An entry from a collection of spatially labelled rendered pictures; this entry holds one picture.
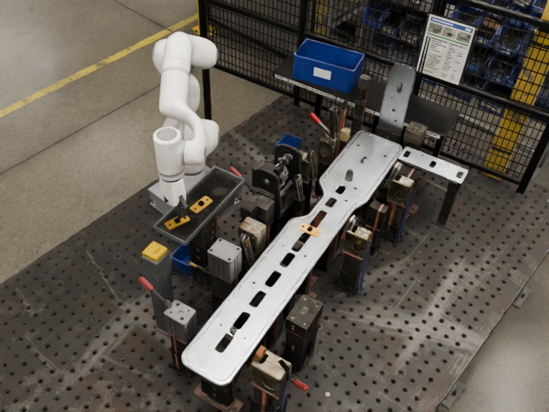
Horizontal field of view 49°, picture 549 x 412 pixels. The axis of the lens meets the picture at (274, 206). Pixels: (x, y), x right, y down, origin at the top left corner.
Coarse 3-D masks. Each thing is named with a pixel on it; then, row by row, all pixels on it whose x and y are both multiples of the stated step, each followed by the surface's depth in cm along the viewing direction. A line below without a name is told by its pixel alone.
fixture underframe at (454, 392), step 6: (528, 288) 338; (522, 294) 335; (528, 294) 335; (516, 300) 332; (522, 300) 332; (516, 306) 329; (456, 384) 296; (462, 384) 296; (450, 390) 290; (456, 390) 294; (450, 396) 291; (456, 396) 291; (444, 402) 289; (450, 402) 289
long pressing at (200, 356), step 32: (352, 160) 259; (384, 160) 259; (352, 192) 245; (288, 224) 231; (320, 224) 232; (320, 256) 222; (256, 288) 210; (288, 288) 211; (224, 320) 201; (256, 320) 201; (192, 352) 192; (224, 352) 193; (224, 384) 186
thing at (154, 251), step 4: (152, 244) 202; (156, 244) 202; (160, 244) 202; (148, 248) 201; (152, 248) 201; (156, 248) 201; (160, 248) 201; (164, 248) 201; (144, 252) 199; (148, 252) 199; (152, 252) 199; (156, 252) 199; (160, 252) 200; (164, 252) 200; (148, 256) 199; (152, 256) 198; (156, 256) 198; (160, 256) 199; (156, 260) 198
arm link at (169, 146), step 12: (156, 132) 181; (168, 132) 181; (180, 132) 182; (156, 144) 179; (168, 144) 178; (180, 144) 181; (156, 156) 184; (168, 156) 181; (180, 156) 182; (168, 168) 185; (180, 168) 187
